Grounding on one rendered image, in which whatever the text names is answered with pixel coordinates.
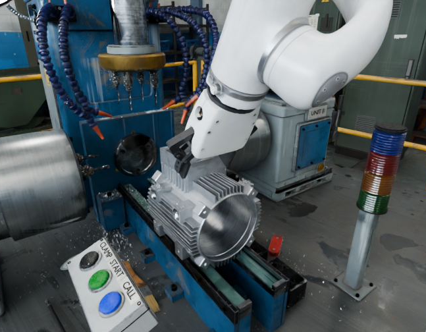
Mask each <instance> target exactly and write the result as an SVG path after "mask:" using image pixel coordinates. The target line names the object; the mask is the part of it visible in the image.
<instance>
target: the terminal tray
mask: <svg viewBox="0 0 426 332"><path fill-rule="evenodd" d="M184 151H185V152H186V154H187V155H188V154H189V153H190V152H191V149H190V147H189V146H188V147H187V148H186V149H185V150H184ZM160 156H161V170H162V173H163V174H164V175H165V179H166V178H167V181H169V180H170V183H171V182H173V185H174V184H175V187H178V189H180V188H181V192H182V191H184V193H189V192H190V191H191V190H192V189H193V181H194V182H195V183H196V179H198V180H200V177H201V178H203V176H204V175H205V176H207V174H208V175H210V173H212V174H214V173H216V174H217V173H219V174H220V173H222V174H224V175H225V164H224V163H223V162H222V160H221V158H220V157H219V156H218V155H216V156H213V157H207V158H205V159H204V158H203V159H199V158H196V157H194V158H193V159H192V160H191V161H190V163H191V166H190V168H189V171H188V174H187V176H186V178H185V179H182V178H181V176H180V175H179V173H177V172H176V171H175V169H174V164H175V162H176V158H175V157H174V155H173V154H172V152H171V151H170V149H169V147H168V146H165V147H162V148H160Z"/></svg>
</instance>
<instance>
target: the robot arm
mask: <svg viewBox="0 0 426 332"><path fill-rule="evenodd" d="M314 2H315V0H232V3H231V5H230V9H229V11H228V14H227V17H226V20H225V24H224V26H223V30H222V33H221V37H220V39H219V42H218V45H217V48H216V51H215V54H214V57H213V60H212V63H211V66H210V69H209V72H208V75H207V78H206V82H207V84H208V85H207V88H206V89H204V90H203V92H202V93H201V95H200V97H199V98H198V100H197V102H196V104H195V106H194V108H193V110H192V112H191V115H190V118H189V119H188V122H187V125H186V128H185V131H184V132H181V133H180V134H178V135H176V136H175V137H173V138H171V139H170V140H168V141H167V142H166V144H167V146H168V147H169V149H170V151H171V152H172V154H173V155H174V157H175V158H176V162H175V164H174V169H175V171H176V172H177V173H179V175H180V176H181V178H182V179H185V178H186V176H187V174H188V171H189V168H190V166H191V163H190V161H191V160H192V159H193V158H194V157H196V158H199V159H203V158H207V157H213V156H216V155H218V156H219V157H220V158H221V160H222V162H223V163H224V164H225V166H227V167H228V166H230V164H231V162H232V160H233V158H234V156H235V154H236V151H238V150H240V149H241V148H243V147H244V145H245V144H246V142H247V141H248V140H249V138H250V136H251V135H252V134H253V133H254V132H255V131H256V130H257V127H256V125H255V122H256V120H257V117H258V115H259V110H260V107H261V104H262V103H263V100H264V99H265V96H266V95H267V92H268V91H269V88H270V89H272V91H274V93H276V94H277V95H278V96H279V97H280V98H282V99H283V100H284V101H285V102H287V103H288V104H289V105H291V106H293V107H294V108H297V109H301V110H307V109H312V108H314V107H316V106H318V105H320V104H322V103H324V102H325V101H326V100H327V99H329V98H330V97H331V96H333V95H335V93H337V91H339V90H340V89H341V88H343V87H344V86H345V85H347V83H349V82H350V81H351V80H352V79H354V78H355V77H356V76H357V75H358V74H359V73H360V72H361V71H362V70H363V69H364V68H365V67H366V66H367V65H368V64H369V63H370V62H371V60H372V59H373V58H374V56H375V55H376V53H377V52H378V50H379V48H380V46H381V44H382V42H383V40H384V38H385V35H386V31H387V30H388V25H389V22H390V18H391V14H392V6H393V0H333V2H334V3H335V5H336V6H337V7H338V9H339V11H340V12H341V14H342V16H343V18H344V20H345V23H346V24H345V25H344V26H343V27H342V28H341V29H339V30H337V31H335V32H333V33H331V34H323V33H320V32H319V31H317V30H316V29H315V28H313V27H312V26H311V25H310V24H309V12H310V10H311V8H312V6H313V4H314ZM188 146H189V147H190V149H191V152H190V153H189V154H188V155H187V154H186V152H185V151H184V150H185V149H186V148H187V147H188Z"/></svg>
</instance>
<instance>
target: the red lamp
mask: <svg viewBox="0 0 426 332"><path fill-rule="evenodd" d="M401 155H402V154H400V155H381V154H378V153H375V152H372V151H371V150H370V149H369V153H368V156H367V162H366V165H365V169H366V170H367V171H369V172H370V173H373V174H375V175H380V176H386V177H388V176H392V175H395V174H396V172H397V169H398V165H399V162H400V158H401Z"/></svg>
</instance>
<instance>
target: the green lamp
mask: <svg viewBox="0 0 426 332"><path fill-rule="evenodd" d="M390 195H391V194H389V195H385V196H379V195H374V194H370V193H368V192H366V191H365V190H363V189H362V188H360V193H359V197H358V206H359V207H360V208H362V209H364V210H366V211H370V212H373V213H382V212H385V211H386V209H387V207H388V203H389V200H390Z"/></svg>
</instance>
